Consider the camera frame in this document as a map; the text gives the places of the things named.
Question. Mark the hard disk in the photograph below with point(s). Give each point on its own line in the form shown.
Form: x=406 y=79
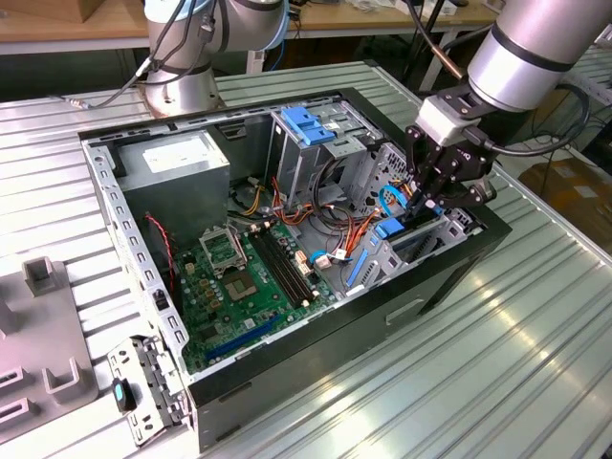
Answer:
x=388 y=229

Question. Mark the grey metal disk bay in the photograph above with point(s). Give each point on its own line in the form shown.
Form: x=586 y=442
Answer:
x=382 y=266

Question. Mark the grey parts rack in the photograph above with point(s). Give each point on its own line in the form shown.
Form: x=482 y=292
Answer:
x=43 y=330

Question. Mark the small white box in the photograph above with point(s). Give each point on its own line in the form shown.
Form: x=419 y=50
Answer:
x=447 y=7

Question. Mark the black RAM slot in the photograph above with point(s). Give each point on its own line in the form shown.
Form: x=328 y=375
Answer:
x=288 y=268
x=281 y=268
x=274 y=268
x=295 y=268

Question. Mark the black latch with blue mark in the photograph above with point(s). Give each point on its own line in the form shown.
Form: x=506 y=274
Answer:
x=125 y=399

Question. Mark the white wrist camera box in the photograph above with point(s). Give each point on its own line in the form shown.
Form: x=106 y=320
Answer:
x=442 y=119

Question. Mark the CPU socket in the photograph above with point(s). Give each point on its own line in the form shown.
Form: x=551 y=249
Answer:
x=243 y=288

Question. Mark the blue plastic drive latch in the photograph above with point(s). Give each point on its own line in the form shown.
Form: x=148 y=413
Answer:
x=306 y=125

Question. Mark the grey power supply unit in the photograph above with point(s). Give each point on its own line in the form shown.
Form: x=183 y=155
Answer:
x=172 y=196

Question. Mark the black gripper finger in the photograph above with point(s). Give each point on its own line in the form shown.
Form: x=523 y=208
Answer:
x=423 y=158
x=466 y=197

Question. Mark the black open PC case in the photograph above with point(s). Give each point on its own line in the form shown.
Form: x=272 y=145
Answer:
x=325 y=354

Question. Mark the metal slat side table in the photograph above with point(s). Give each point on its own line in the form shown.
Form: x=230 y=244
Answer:
x=595 y=72

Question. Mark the blue expansion slot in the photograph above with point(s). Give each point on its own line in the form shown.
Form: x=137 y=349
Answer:
x=244 y=337

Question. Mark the large brown cardboard box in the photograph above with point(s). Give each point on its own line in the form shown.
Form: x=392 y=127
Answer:
x=574 y=191

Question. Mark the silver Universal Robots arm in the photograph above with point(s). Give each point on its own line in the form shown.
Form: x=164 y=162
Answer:
x=526 y=57

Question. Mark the black stand pole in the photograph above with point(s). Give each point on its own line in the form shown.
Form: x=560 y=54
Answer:
x=427 y=36

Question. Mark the silver rear slot bracket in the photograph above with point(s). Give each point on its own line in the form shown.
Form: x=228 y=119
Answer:
x=130 y=367

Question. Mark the green motherboard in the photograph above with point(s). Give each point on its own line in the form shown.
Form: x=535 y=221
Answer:
x=239 y=315

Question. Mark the grey optical drive cage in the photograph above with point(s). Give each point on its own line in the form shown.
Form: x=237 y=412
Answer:
x=296 y=167

